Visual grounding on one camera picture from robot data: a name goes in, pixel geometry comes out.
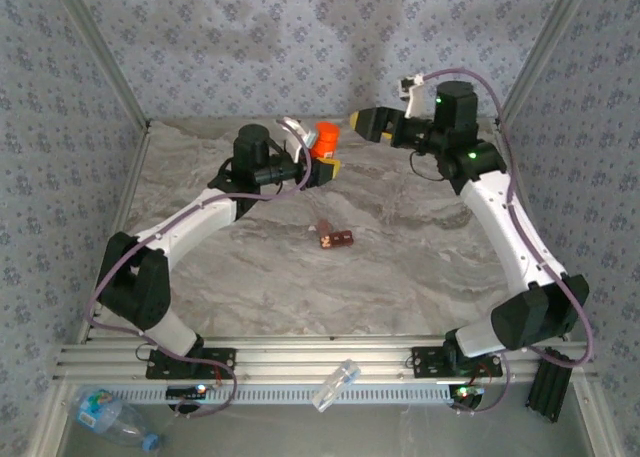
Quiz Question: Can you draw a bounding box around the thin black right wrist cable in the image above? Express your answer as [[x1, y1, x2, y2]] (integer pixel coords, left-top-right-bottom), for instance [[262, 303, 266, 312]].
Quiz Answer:
[[407, 150, 442, 182]]

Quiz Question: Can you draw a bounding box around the grey slotted cable duct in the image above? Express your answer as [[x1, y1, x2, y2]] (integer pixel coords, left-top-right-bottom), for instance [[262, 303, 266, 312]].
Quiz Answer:
[[124, 380, 454, 406]]

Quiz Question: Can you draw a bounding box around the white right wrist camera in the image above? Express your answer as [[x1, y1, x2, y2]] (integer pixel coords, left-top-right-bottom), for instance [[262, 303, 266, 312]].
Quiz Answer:
[[397, 74, 427, 119]]

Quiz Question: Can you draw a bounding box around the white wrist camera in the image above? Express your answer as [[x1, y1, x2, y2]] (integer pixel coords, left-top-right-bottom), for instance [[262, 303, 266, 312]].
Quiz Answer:
[[277, 118, 320, 164], [397, 74, 427, 119]]

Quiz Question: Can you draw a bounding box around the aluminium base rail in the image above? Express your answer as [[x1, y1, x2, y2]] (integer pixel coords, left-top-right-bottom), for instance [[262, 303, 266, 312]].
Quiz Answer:
[[52, 334, 599, 383]]

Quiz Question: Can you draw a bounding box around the aluminium left frame post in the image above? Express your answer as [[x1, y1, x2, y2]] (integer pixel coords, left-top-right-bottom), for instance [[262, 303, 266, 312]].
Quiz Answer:
[[49, 0, 151, 131]]

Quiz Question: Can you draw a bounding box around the aluminium right side rail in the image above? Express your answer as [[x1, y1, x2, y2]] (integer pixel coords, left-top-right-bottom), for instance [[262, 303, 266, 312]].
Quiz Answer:
[[492, 124, 571, 341]]

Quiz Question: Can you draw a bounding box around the clear plastic water bottle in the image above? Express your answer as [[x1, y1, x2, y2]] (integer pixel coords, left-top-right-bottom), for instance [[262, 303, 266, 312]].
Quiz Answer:
[[67, 389, 164, 452]]

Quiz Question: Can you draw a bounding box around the aluminium right frame post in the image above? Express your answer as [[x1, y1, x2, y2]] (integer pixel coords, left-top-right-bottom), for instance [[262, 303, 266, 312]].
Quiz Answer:
[[494, 0, 594, 128]]

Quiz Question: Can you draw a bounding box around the aluminium left side rail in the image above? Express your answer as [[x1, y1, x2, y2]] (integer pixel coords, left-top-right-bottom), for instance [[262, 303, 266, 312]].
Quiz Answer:
[[74, 126, 151, 338]]

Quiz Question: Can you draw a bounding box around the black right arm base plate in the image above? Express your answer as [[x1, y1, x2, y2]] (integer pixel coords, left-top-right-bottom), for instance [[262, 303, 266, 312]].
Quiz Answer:
[[410, 345, 504, 378]]

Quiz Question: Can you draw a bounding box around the brown pill organizer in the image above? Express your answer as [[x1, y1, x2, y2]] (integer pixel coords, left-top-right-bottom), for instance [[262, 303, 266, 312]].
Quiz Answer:
[[317, 219, 356, 251]]

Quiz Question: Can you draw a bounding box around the controller board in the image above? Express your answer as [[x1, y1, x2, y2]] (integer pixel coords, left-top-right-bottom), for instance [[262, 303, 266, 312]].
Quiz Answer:
[[166, 384, 209, 401], [448, 384, 486, 403]]

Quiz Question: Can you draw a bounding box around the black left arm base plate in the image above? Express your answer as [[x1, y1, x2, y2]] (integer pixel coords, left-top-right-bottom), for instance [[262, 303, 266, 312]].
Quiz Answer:
[[145, 346, 237, 381]]

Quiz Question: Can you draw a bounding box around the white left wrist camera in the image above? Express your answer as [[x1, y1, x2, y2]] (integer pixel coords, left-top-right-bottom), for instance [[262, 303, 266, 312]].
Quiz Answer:
[[277, 118, 320, 164]]

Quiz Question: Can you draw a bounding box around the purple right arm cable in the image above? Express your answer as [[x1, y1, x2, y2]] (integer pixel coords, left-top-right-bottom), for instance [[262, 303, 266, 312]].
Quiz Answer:
[[419, 68, 596, 417]]

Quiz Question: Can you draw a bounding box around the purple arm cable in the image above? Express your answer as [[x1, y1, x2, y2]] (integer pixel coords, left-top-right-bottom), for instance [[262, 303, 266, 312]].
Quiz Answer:
[[419, 68, 596, 417], [84, 119, 314, 421]]

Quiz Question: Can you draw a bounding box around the orange pill bottle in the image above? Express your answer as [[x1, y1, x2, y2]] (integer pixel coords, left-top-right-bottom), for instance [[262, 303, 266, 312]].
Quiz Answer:
[[310, 121, 342, 160]]

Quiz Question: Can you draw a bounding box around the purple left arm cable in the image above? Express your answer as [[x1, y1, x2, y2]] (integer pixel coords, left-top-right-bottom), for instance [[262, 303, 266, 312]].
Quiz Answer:
[[84, 119, 314, 421]]

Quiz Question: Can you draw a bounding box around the aluminium frame post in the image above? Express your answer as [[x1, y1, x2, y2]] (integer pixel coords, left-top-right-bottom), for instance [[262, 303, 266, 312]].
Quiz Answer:
[[49, 0, 151, 131], [494, 0, 594, 128]]

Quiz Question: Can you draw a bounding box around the black extrusion piece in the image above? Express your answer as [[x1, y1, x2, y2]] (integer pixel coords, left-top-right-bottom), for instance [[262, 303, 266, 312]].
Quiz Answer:
[[524, 349, 575, 423]]

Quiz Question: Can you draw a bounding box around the left controller board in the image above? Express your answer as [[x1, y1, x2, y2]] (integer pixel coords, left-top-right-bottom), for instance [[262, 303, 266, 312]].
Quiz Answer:
[[166, 384, 209, 401]]

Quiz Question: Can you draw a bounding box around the clear plastic box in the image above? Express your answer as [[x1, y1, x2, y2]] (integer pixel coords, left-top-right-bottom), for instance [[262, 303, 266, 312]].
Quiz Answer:
[[310, 359, 361, 412]]

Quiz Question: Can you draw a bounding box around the right controller board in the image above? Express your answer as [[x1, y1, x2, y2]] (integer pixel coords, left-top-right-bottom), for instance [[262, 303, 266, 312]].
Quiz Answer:
[[448, 384, 486, 403]]

